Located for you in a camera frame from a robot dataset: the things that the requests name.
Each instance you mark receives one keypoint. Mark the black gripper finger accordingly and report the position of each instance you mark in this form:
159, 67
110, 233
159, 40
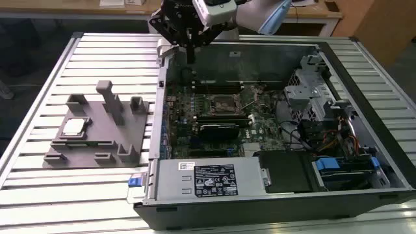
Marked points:
166, 31
211, 34

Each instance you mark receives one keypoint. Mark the silver CPU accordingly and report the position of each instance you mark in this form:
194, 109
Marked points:
74, 126

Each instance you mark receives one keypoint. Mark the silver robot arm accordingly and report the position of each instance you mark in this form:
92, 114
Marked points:
275, 19

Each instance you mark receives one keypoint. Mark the CPU socket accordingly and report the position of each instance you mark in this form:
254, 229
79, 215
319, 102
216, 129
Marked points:
226, 106

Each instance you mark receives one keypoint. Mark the certification sticker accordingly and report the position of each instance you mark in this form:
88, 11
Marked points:
234, 54

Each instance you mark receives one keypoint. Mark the white cardboard box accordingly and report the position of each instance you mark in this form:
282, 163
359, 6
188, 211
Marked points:
136, 2

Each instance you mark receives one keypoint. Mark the white paper sheet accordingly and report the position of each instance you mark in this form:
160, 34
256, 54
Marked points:
112, 3

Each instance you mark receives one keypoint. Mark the black RAM slot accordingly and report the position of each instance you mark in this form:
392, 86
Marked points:
218, 88
218, 83
224, 116
224, 121
218, 91
246, 123

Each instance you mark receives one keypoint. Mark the wooden desk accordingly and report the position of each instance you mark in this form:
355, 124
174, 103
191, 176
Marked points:
82, 11

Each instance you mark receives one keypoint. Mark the silver metal drive cage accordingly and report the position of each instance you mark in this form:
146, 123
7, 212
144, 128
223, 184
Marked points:
299, 93

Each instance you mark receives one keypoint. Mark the black phone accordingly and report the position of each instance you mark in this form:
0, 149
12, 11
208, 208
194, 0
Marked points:
332, 6

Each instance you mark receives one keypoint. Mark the green motherboard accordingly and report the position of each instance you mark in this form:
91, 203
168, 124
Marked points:
263, 122

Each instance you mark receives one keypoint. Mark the black graphics card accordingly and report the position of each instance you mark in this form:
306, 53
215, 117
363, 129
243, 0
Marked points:
219, 132

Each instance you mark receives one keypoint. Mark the black office chair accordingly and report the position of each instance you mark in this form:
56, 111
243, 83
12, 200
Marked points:
19, 48

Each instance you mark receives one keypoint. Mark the grey parts rack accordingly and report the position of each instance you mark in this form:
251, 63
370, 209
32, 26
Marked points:
100, 136

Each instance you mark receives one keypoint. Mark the silver chipset heatsink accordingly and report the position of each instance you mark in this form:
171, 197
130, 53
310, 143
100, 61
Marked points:
252, 149

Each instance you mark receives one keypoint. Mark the wooden cabinet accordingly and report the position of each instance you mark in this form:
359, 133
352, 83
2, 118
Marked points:
383, 24

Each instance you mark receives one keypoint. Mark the green RAM stick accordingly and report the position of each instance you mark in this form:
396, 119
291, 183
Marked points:
82, 145

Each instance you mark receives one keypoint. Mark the white chair leg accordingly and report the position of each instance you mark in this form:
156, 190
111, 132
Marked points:
4, 91

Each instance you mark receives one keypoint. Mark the silver power supply unit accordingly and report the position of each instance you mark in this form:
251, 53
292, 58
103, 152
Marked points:
172, 175

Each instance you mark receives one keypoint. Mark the black plastic shroud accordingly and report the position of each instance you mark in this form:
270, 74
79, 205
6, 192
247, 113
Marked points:
286, 170

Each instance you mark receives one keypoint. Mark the blue plastic latch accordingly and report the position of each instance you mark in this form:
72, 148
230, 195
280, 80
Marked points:
135, 182

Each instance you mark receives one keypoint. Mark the blue disk carrier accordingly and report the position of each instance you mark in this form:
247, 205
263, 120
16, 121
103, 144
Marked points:
327, 164

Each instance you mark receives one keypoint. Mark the blue plastic tab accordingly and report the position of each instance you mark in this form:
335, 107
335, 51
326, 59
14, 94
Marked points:
375, 162

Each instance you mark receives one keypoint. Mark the black PC case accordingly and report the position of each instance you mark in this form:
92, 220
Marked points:
267, 214

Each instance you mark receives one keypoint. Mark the silver disk bay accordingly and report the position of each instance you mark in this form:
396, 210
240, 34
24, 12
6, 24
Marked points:
383, 181

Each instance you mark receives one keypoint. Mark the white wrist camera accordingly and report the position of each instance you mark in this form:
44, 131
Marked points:
218, 12

